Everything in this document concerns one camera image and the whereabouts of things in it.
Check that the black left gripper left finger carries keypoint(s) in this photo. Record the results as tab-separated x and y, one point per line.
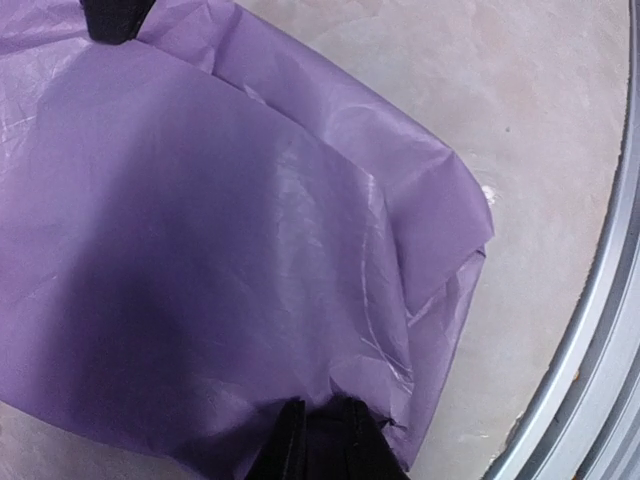
283	456

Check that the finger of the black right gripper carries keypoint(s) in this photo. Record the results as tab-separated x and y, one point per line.
115	21

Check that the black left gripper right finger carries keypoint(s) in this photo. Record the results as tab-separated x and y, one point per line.
368	456

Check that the purple wrapping paper sheet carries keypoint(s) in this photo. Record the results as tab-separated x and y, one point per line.
210	219

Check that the front aluminium rail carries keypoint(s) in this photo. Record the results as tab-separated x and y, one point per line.
583	420

